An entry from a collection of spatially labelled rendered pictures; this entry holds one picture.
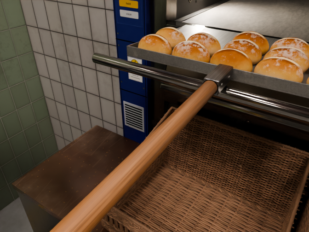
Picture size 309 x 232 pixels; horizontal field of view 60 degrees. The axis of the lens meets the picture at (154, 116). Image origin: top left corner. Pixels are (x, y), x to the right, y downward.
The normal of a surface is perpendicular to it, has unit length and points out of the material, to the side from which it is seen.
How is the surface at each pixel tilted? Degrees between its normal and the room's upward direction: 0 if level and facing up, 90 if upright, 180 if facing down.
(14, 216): 0
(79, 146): 0
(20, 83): 90
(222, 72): 0
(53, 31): 90
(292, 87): 90
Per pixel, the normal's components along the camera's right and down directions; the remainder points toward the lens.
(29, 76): 0.84, 0.30
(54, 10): -0.54, 0.46
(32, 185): 0.00, -0.84
